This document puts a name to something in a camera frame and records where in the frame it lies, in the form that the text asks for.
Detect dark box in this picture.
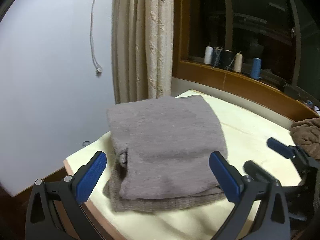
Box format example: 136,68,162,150
283,84,301,96

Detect black thread spool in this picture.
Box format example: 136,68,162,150
222,50,235,70

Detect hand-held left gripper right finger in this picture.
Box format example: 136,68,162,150
209,151,292,240

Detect beige curtain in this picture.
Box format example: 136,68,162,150
111,0,175,105

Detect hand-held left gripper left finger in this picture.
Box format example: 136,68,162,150
25,151,108,240

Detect white thread spool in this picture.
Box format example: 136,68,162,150
203,46,214,65

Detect hanging white cable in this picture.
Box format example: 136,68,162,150
89,0,103,75

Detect blue thread spool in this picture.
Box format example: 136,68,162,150
251,57,262,79

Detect cream thread spool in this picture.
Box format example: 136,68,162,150
234,52,243,73

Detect grey thread spool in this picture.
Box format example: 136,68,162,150
212,47,223,68

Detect wooden window frame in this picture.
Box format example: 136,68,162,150
172,0,320,123

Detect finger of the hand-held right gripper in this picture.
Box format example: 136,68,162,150
267,137,297,159
244,160,278,182

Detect brown fleece cloth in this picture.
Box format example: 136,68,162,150
290,117,320,161

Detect grey knit cardigan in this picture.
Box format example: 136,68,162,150
104,95,228,213

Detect eyeglasses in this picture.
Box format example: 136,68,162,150
305,100,320,113

